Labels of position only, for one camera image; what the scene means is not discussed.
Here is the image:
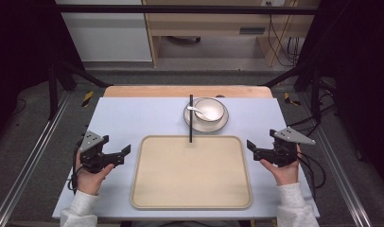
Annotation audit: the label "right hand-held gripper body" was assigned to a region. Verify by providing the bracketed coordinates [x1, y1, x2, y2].
[270, 126, 317, 168]

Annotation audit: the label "aluminium rail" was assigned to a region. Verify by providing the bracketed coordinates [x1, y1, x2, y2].
[298, 94, 375, 227]
[0, 91, 72, 227]

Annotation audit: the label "black chopsticks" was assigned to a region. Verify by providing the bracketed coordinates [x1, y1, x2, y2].
[188, 94, 194, 144]

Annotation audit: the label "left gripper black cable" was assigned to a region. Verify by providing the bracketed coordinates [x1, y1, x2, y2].
[66, 141, 84, 195]

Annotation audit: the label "wooden desk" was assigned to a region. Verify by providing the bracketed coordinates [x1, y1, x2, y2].
[142, 0, 321, 68]

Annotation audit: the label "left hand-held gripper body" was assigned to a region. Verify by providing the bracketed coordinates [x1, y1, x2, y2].
[79, 131, 110, 174]

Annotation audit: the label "white cabinet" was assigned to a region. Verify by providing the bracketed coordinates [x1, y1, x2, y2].
[56, 0, 153, 63]

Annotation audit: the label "person's left hand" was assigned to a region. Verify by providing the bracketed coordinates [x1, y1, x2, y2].
[75, 141, 115, 197]

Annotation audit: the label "person's right hand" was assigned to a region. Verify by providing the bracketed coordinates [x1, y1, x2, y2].
[259, 150, 303, 186]

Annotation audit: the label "black metal stand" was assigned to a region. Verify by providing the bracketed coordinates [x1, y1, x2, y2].
[47, 60, 113, 121]
[262, 60, 323, 125]

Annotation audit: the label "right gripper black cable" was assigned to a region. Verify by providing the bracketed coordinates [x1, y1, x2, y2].
[293, 148, 326, 201]

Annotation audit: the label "beige tray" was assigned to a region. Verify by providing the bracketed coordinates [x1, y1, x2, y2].
[130, 134, 253, 211]

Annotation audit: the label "wooden table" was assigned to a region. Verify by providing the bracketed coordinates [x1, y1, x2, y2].
[103, 84, 273, 98]

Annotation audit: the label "white spoon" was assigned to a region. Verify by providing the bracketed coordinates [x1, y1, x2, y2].
[185, 105, 213, 122]

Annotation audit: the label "white plate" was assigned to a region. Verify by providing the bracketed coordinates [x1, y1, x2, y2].
[183, 97, 230, 133]

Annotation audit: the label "white bowl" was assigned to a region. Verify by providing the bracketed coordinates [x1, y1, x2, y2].
[193, 97, 226, 123]

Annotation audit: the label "black horizontal frame bar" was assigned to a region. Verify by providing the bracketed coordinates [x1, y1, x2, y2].
[56, 4, 319, 15]

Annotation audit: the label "black floor cables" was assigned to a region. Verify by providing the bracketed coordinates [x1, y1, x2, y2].
[288, 103, 337, 137]

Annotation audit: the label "black hanging cables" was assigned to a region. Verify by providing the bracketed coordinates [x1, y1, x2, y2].
[266, 0, 301, 68]

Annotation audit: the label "yellow black floor tape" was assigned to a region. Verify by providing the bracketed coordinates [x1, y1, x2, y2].
[283, 92, 302, 107]
[80, 91, 95, 108]

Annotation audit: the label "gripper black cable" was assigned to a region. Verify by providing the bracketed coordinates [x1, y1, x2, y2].
[66, 141, 84, 195]
[293, 148, 326, 201]

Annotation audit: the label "grey drawer handle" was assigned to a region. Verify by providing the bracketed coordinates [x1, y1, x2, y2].
[238, 26, 266, 35]

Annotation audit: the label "black curtain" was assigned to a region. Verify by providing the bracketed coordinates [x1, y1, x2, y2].
[0, 0, 84, 145]
[296, 0, 384, 192]

